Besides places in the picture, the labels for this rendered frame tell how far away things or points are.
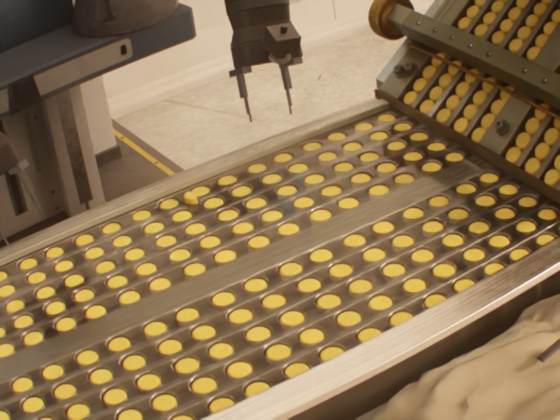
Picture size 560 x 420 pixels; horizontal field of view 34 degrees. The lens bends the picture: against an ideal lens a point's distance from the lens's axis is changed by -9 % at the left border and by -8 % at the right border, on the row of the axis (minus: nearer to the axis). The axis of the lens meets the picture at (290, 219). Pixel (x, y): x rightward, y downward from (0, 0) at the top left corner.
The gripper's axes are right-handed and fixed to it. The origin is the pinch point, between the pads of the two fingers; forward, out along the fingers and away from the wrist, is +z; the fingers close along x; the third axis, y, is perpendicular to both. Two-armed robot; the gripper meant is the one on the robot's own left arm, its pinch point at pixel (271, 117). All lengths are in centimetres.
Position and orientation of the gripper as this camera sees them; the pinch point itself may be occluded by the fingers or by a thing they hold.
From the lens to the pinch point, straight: 115.5
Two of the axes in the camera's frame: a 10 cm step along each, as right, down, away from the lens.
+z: 1.9, 9.7, 1.3
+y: 3.8, 0.5, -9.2
